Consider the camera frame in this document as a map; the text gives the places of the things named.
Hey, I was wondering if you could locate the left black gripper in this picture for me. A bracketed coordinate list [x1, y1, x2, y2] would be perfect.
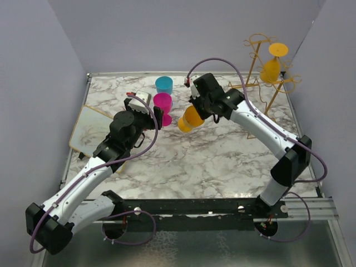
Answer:
[125, 99, 164, 150]

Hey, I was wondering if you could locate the pink plastic wine glass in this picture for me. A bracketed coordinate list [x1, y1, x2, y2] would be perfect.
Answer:
[154, 92, 172, 126]

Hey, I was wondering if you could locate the yellow wine glass front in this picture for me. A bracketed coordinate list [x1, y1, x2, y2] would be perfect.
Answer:
[178, 106, 205, 132]

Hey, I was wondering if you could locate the yellow wine glass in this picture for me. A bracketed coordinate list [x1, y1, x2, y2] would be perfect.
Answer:
[260, 43, 289, 83]
[178, 106, 205, 132]

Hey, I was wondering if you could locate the blue plastic wine glass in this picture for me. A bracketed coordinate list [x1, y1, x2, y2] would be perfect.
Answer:
[155, 76, 173, 96]

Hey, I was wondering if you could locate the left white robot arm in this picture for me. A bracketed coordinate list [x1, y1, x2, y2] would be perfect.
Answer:
[25, 93, 164, 255]

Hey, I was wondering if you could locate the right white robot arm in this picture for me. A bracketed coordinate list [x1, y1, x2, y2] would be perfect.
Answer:
[189, 73, 312, 217]

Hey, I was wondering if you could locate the yellow wine glass rear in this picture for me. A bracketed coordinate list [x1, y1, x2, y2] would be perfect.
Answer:
[260, 43, 289, 83]

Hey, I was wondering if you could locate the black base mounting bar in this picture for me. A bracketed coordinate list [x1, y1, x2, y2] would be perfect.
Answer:
[104, 198, 288, 232]

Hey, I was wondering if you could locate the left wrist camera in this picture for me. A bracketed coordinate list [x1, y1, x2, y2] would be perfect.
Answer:
[127, 91, 152, 114]

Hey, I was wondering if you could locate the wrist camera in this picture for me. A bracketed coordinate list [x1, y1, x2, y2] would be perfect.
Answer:
[127, 91, 152, 114]
[184, 75, 199, 88]

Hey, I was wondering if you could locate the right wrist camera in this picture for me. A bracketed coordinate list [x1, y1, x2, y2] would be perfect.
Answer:
[184, 75, 199, 88]

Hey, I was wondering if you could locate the small whiteboard wooden frame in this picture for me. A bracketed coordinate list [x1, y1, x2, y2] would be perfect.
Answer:
[69, 105, 113, 162]

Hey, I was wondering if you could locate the gold wire glass rack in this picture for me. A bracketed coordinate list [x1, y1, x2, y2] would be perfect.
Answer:
[228, 33, 302, 140]

